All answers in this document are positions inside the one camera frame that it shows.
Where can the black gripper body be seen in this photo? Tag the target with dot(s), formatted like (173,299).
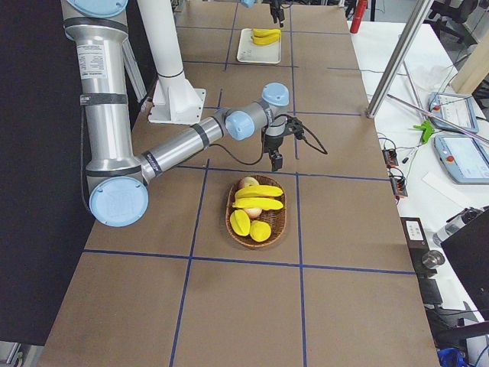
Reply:
(273,144)
(276,8)

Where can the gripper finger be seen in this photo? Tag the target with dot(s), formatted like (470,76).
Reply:
(280,18)
(276,160)

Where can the yellow banana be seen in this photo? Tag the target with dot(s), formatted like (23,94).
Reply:
(258,191)
(263,203)
(265,40)
(260,33)

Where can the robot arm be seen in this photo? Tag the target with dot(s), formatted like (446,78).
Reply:
(117,178)
(250,3)

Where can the brown wicker basket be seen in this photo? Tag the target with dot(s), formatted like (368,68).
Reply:
(275,218)

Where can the pink peach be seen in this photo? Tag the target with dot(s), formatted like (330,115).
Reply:
(247,181)

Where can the cream bear tray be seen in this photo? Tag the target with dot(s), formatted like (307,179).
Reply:
(249,52)

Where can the yellow starfruit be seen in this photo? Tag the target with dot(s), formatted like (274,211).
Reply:
(240,222)

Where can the yellow mango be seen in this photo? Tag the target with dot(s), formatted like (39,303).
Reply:
(260,231)

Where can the red fire extinguisher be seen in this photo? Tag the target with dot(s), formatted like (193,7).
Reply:
(358,16)

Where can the green plastic tool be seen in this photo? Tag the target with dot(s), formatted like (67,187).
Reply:
(427,131)

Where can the teach pendant far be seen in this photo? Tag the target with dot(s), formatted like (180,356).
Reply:
(455,108)

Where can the teach pendant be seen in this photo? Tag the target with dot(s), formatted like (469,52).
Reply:
(455,108)
(464,159)

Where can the teach pendant near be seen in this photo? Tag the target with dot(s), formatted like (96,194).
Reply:
(464,159)

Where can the black monitor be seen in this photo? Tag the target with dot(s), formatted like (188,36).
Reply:
(466,249)

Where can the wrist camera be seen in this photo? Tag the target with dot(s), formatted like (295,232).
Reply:
(294,127)

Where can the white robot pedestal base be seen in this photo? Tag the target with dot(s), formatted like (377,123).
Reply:
(175,100)

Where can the aluminium frame post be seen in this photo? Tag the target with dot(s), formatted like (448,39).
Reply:
(400,51)

